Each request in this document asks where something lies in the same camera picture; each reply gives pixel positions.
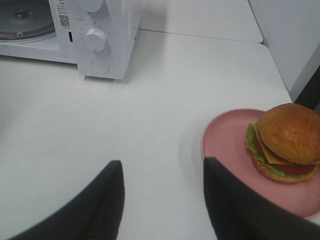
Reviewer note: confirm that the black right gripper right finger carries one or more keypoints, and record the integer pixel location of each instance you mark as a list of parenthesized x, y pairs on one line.
[(236, 212)]

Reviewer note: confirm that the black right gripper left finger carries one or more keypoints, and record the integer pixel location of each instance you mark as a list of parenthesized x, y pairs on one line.
[(94, 214)]

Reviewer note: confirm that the pink round plate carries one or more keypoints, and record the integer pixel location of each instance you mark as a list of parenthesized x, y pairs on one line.
[(224, 139)]

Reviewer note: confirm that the burger with lettuce and cheese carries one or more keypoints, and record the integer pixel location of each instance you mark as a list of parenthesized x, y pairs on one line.
[(284, 144)]

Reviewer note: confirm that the round white door release button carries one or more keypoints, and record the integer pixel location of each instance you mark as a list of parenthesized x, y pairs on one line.
[(99, 66)]

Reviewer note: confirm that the white microwave knob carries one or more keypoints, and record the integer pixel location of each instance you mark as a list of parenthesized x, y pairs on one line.
[(91, 6), (95, 40)]

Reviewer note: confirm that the white microwave oven body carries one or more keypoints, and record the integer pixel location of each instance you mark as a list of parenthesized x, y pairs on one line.
[(118, 19)]

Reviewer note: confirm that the glass microwave turntable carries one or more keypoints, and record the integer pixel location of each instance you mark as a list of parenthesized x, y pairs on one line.
[(25, 19)]

